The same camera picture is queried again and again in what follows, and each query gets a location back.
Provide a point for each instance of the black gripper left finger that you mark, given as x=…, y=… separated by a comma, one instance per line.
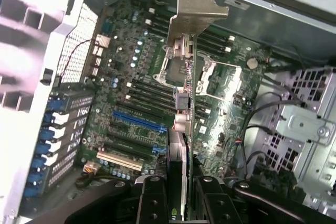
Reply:
x=152, y=203

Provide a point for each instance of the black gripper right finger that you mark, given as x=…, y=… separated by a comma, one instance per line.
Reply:
x=218, y=203

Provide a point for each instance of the white expansion slot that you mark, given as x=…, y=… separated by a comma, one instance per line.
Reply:
x=118, y=160

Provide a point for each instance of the white power connector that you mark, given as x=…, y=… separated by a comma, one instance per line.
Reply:
x=90, y=167

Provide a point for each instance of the blue expansion slot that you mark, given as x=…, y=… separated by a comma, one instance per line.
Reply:
x=136, y=121

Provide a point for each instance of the metal drive cage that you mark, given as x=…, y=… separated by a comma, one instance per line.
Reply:
x=302, y=124

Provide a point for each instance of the metal socket cover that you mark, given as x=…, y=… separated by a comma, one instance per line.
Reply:
x=225, y=79

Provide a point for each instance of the CPU socket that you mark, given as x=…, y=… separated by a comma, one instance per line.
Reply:
x=173, y=69

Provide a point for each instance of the silver coin battery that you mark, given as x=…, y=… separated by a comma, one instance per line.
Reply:
x=252, y=63

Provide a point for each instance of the green motherboard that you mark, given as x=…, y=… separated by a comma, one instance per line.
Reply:
x=126, y=58

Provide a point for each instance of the open grey PC case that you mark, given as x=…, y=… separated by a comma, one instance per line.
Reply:
x=288, y=3

